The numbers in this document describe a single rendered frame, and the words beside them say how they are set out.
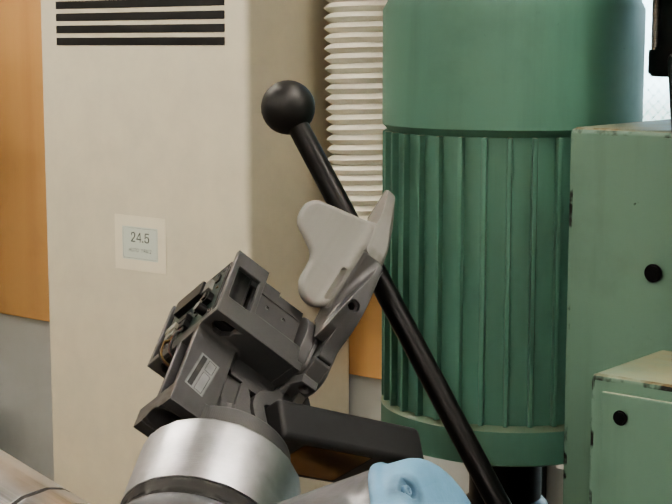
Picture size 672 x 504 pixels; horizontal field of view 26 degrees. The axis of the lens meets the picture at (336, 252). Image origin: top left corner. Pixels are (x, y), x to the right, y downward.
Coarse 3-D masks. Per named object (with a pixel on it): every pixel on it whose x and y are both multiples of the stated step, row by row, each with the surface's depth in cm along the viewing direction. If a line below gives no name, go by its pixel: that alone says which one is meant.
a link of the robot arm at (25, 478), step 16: (0, 464) 57; (16, 464) 58; (0, 480) 56; (16, 480) 57; (32, 480) 57; (48, 480) 58; (0, 496) 55; (16, 496) 55; (32, 496) 56; (48, 496) 56; (64, 496) 57
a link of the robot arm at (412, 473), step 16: (384, 464) 64; (400, 464) 62; (416, 464) 63; (432, 464) 64; (352, 480) 64; (368, 480) 62; (384, 480) 62; (400, 480) 61; (416, 480) 62; (432, 480) 63; (448, 480) 64; (304, 496) 64; (320, 496) 63; (336, 496) 63; (352, 496) 62; (368, 496) 61; (384, 496) 61; (400, 496) 60; (416, 496) 61; (432, 496) 62; (448, 496) 64; (464, 496) 65
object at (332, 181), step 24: (264, 96) 93; (288, 96) 92; (312, 96) 93; (264, 120) 93; (288, 120) 92; (312, 144) 92; (312, 168) 92; (336, 192) 91; (384, 288) 89; (384, 312) 90; (408, 312) 89; (408, 336) 89; (432, 360) 88; (432, 384) 88; (456, 408) 87; (456, 432) 87; (480, 456) 87; (480, 480) 86
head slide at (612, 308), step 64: (576, 128) 89; (640, 128) 87; (576, 192) 89; (640, 192) 86; (576, 256) 89; (640, 256) 87; (576, 320) 90; (640, 320) 87; (576, 384) 90; (576, 448) 91
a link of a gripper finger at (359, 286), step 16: (368, 256) 87; (352, 272) 86; (368, 272) 86; (352, 288) 86; (368, 288) 86; (336, 304) 85; (352, 304) 85; (320, 320) 85; (336, 320) 84; (352, 320) 84; (320, 336) 84; (336, 336) 84; (320, 352) 84; (336, 352) 84
